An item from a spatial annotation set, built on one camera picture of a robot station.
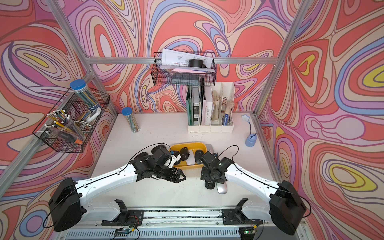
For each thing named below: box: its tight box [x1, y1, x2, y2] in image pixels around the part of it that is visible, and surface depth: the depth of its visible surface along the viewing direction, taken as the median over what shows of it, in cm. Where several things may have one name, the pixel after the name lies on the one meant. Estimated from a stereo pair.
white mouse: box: [186, 150, 195, 166], surface depth 94 cm
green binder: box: [186, 85, 194, 126], surface depth 93 cm
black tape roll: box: [188, 59, 208, 69], surface depth 84 cm
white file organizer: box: [187, 82, 235, 134], surface depth 103 cm
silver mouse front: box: [216, 181, 228, 194], surface depth 85 cm
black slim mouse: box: [180, 147, 189, 161], surface depth 96 cm
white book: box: [201, 86, 213, 126], surface depth 97 cm
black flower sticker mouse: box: [195, 149, 204, 164], surface depth 95 cm
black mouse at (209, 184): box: [204, 179, 215, 190], surface depth 84 cm
